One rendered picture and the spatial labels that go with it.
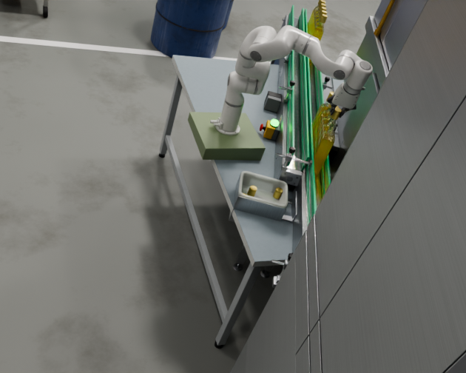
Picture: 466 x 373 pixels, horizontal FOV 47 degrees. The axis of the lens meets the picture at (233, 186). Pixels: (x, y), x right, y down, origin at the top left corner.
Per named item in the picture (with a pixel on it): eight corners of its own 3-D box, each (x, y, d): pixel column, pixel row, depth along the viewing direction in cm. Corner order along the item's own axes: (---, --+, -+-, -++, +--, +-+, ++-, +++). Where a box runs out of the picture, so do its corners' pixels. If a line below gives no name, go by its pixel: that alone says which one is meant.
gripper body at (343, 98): (364, 83, 227) (353, 101, 236) (341, 76, 226) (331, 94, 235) (363, 95, 222) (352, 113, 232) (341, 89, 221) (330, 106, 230)
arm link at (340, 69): (307, 46, 225) (352, 68, 223) (296, 64, 217) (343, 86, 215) (313, 31, 218) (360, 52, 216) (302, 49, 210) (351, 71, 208)
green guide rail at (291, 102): (288, 166, 247) (294, 153, 241) (286, 166, 246) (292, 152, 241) (290, 15, 380) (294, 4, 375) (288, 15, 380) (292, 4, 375)
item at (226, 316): (215, 349, 268) (257, 259, 222) (157, 153, 368) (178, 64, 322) (232, 347, 271) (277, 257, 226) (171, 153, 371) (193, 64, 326)
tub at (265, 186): (281, 220, 237) (288, 207, 232) (233, 208, 235) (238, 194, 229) (282, 195, 251) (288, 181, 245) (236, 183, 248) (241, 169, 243)
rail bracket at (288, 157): (305, 177, 244) (316, 156, 236) (271, 167, 242) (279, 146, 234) (305, 173, 246) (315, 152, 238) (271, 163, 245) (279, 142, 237)
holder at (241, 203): (292, 224, 238) (298, 212, 233) (233, 209, 235) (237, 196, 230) (292, 199, 251) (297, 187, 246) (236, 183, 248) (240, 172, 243)
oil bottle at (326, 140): (319, 173, 250) (336, 138, 236) (308, 170, 249) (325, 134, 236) (318, 166, 254) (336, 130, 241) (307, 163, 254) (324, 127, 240)
